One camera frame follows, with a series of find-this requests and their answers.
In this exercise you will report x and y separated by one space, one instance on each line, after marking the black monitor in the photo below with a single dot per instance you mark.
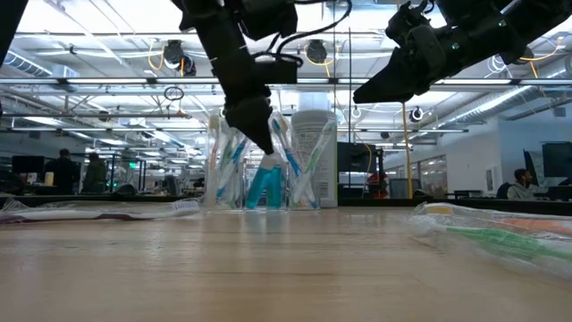
558 158
27 164

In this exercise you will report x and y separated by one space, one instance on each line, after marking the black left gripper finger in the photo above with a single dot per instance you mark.
254 125

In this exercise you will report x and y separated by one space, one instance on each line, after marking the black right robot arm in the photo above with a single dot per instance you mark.
514 22

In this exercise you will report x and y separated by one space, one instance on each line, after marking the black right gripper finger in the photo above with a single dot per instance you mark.
389 87

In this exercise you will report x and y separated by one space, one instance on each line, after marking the blue toothbrush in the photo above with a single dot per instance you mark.
240 152
290 156

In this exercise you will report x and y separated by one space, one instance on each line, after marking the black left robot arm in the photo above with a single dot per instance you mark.
210 18

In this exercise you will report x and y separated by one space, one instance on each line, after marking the blue mouthwash bottle white cap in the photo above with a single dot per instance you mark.
258 188
277 188

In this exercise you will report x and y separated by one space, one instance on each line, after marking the black aluminium table frame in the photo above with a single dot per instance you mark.
447 203

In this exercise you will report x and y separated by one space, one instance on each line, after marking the clear plastic bag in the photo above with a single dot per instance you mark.
210 197

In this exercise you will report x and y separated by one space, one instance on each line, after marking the purple toothbrush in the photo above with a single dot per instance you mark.
111 214

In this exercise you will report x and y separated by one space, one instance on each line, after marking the red equipment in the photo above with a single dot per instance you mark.
377 188

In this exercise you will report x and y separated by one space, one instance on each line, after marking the white wipes canister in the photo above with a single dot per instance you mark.
328 179

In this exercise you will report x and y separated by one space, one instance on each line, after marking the cream container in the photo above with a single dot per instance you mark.
49 179

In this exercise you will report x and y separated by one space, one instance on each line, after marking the grey bin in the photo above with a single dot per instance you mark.
404 188

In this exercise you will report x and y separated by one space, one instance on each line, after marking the person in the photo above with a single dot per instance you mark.
95 176
520 188
62 174

